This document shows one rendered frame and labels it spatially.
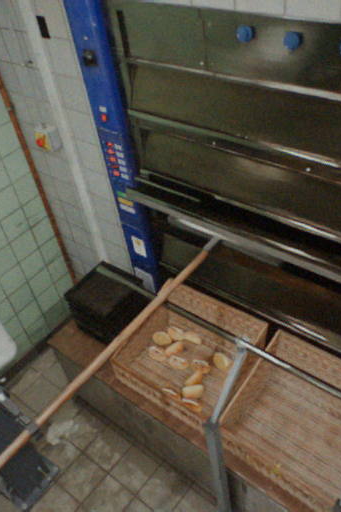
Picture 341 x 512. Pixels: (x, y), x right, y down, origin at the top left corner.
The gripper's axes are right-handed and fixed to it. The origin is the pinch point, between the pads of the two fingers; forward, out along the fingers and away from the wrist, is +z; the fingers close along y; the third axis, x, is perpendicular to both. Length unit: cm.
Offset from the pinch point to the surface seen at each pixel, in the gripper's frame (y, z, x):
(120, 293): 33, -44, -77
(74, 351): 60, -58, -50
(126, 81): -64, -36, -100
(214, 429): 23, 38, -42
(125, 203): -5, -50, -97
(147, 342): 56, -29, -73
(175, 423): 60, 9, -49
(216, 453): 40, 38, -41
